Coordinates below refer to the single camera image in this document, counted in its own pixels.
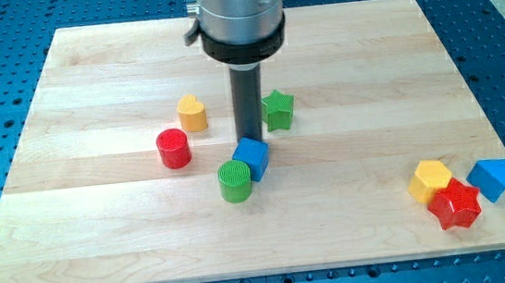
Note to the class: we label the red star block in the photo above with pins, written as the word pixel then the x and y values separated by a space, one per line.
pixel 456 205

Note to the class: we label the black pusher mount ring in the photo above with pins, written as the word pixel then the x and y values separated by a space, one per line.
pixel 247 53

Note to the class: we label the blue triangle block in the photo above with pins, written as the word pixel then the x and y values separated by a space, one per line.
pixel 489 177

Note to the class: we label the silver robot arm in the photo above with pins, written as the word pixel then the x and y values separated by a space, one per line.
pixel 240 34

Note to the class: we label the yellow heart block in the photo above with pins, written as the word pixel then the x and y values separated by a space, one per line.
pixel 192 114

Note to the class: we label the green star block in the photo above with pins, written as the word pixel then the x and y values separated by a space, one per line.
pixel 277 110

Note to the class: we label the blue cube block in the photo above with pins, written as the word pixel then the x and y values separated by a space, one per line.
pixel 255 155

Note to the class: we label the yellow hexagon block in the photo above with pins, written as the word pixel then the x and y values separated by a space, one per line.
pixel 428 177

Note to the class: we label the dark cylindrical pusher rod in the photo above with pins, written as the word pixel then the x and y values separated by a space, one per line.
pixel 245 85

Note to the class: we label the green cylinder block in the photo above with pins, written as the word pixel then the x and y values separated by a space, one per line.
pixel 235 181

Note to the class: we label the red cylinder block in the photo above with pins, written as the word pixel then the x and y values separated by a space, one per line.
pixel 173 148

